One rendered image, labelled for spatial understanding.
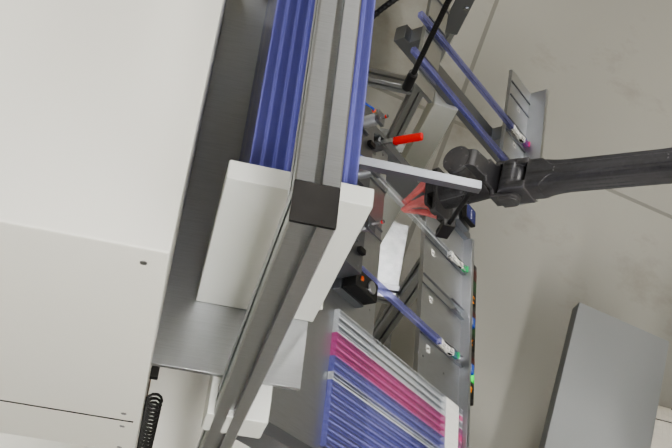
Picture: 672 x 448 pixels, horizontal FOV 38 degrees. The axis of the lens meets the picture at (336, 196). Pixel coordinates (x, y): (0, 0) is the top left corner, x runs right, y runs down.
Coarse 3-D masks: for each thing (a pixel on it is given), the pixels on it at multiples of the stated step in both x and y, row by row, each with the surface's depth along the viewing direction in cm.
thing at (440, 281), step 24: (456, 240) 221; (432, 264) 207; (432, 288) 204; (456, 288) 215; (432, 312) 202; (456, 312) 211; (456, 336) 210; (432, 360) 197; (456, 360) 209; (432, 384) 195; (456, 384) 205
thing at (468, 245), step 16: (464, 240) 224; (464, 256) 222; (464, 288) 218; (464, 304) 215; (464, 320) 213; (464, 336) 211; (464, 352) 209; (464, 368) 207; (464, 384) 205; (464, 400) 204; (464, 416) 202; (464, 432) 200
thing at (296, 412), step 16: (384, 160) 196; (384, 176) 195; (384, 192) 193; (368, 240) 183; (368, 256) 182; (336, 304) 168; (368, 304) 178; (320, 320) 163; (368, 320) 177; (320, 336) 162; (320, 352) 161; (304, 368) 155; (320, 368) 160; (304, 384) 155; (320, 384) 159; (272, 400) 146; (288, 400) 150; (304, 400) 154; (320, 400) 158; (272, 416) 145; (288, 416) 149; (304, 416) 153; (320, 416) 157; (288, 432) 148; (304, 432) 152; (320, 432) 156
